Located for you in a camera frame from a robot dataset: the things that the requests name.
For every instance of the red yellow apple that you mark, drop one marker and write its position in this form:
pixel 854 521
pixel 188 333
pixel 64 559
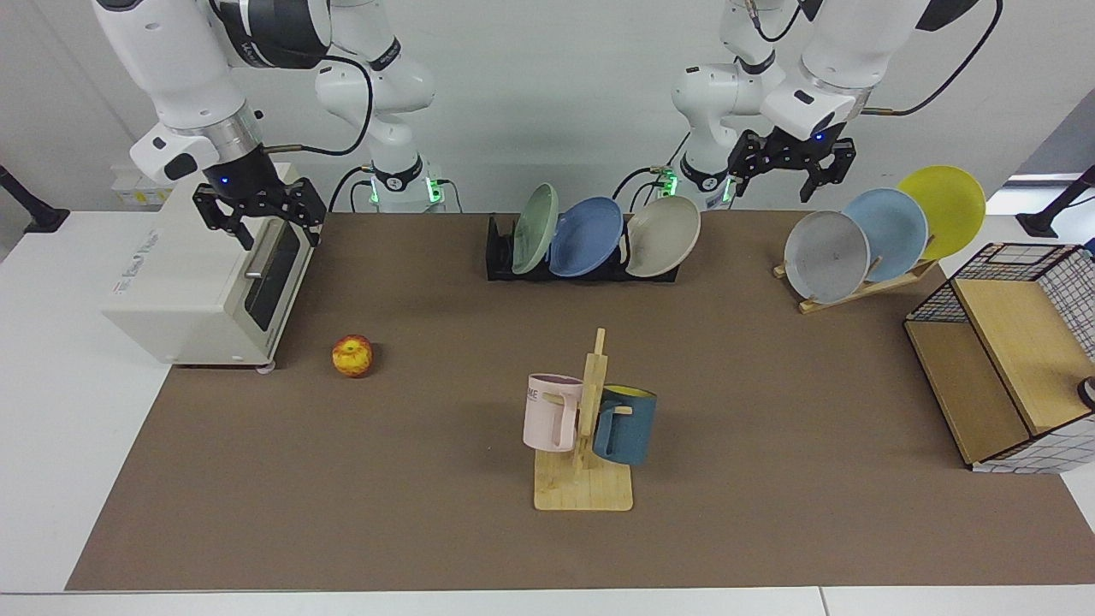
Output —
pixel 352 356

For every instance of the grey plate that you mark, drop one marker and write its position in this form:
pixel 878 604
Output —
pixel 825 257

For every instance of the light blue plate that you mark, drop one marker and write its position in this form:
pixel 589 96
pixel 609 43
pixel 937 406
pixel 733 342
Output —
pixel 894 231

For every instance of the beige plate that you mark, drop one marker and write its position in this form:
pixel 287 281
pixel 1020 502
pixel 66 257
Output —
pixel 663 238

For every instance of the wooden plate rack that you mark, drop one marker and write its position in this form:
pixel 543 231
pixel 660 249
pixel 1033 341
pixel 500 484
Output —
pixel 855 293

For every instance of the yellow plate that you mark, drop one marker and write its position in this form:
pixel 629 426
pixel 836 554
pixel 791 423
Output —
pixel 945 205

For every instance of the black dish rack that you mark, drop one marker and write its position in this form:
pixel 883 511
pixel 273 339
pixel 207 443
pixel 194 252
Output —
pixel 500 261

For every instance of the green plate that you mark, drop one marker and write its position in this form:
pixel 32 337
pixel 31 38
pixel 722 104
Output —
pixel 535 231

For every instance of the pale toaster oven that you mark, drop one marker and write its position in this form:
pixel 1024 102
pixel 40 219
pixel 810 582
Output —
pixel 188 274

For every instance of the black stand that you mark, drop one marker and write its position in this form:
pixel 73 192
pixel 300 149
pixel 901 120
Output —
pixel 1039 224
pixel 38 218

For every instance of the brown table cloth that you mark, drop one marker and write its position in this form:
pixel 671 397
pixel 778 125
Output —
pixel 385 479

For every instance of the dark teal mug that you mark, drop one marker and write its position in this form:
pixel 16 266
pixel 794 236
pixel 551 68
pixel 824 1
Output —
pixel 633 428

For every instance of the pink mug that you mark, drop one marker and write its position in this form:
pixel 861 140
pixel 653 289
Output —
pixel 543 415

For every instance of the wooden mug stand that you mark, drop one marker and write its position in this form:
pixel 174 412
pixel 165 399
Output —
pixel 582 488

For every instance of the white wall socket box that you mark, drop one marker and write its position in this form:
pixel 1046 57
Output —
pixel 137 192

